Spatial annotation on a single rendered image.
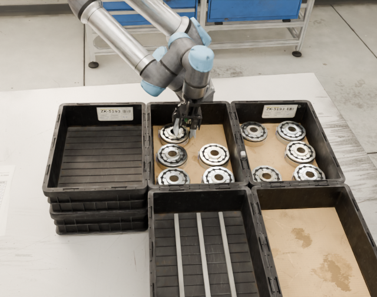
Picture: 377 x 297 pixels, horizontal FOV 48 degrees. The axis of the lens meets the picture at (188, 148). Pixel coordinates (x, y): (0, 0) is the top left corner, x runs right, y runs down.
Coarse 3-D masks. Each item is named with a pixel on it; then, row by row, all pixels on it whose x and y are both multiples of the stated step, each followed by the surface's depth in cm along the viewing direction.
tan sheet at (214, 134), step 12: (156, 132) 153; (204, 132) 154; (216, 132) 155; (156, 144) 149; (192, 144) 150; (204, 144) 150; (192, 156) 145; (156, 168) 141; (192, 168) 142; (228, 168) 142; (192, 180) 138
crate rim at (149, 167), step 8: (152, 104) 149; (160, 104) 149; (168, 104) 149; (176, 104) 150; (200, 104) 151; (208, 104) 151; (216, 104) 151; (232, 120) 145; (232, 128) 142; (240, 152) 134; (240, 160) 133; (152, 168) 127; (240, 168) 129; (152, 176) 125; (152, 184) 123; (160, 184) 123; (168, 184) 123; (176, 184) 123; (184, 184) 123; (192, 184) 123; (200, 184) 123; (208, 184) 124; (216, 184) 124; (224, 184) 124; (232, 184) 124; (240, 184) 124
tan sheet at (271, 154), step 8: (272, 128) 158; (272, 136) 155; (264, 144) 151; (272, 144) 152; (280, 144) 152; (248, 152) 148; (256, 152) 148; (264, 152) 149; (272, 152) 149; (280, 152) 149; (256, 160) 146; (264, 160) 146; (272, 160) 146; (280, 160) 146; (280, 168) 144; (288, 168) 144; (288, 176) 141
